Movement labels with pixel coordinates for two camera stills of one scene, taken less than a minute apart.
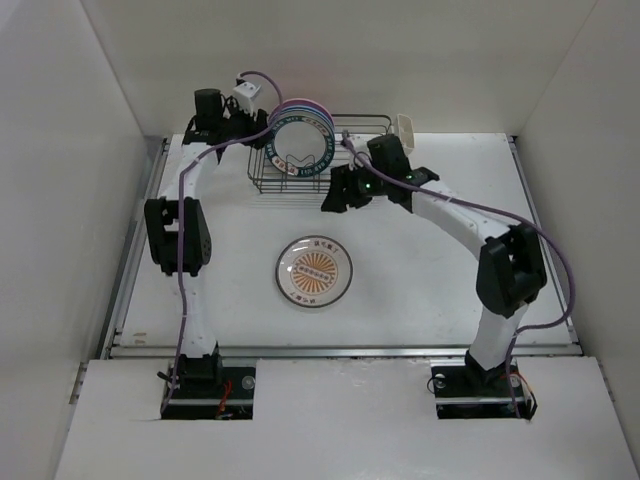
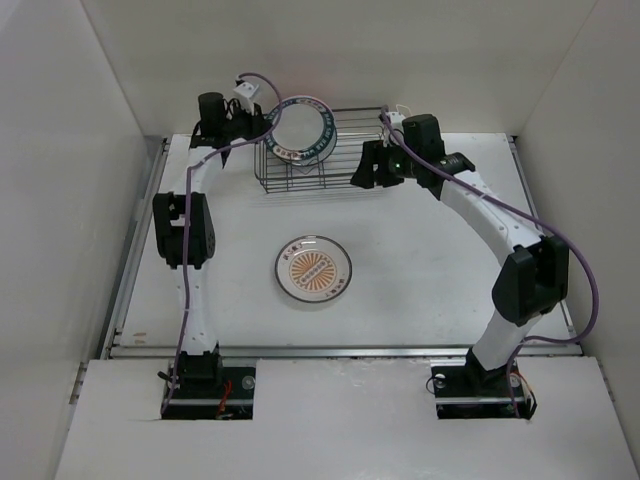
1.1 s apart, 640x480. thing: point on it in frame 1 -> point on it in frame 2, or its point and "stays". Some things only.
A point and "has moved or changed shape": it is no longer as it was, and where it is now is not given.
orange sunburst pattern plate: (314, 271) stays
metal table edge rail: (338, 351) stays
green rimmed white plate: (301, 146) has moved or changed shape
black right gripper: (337, 198) -> (375, 152)
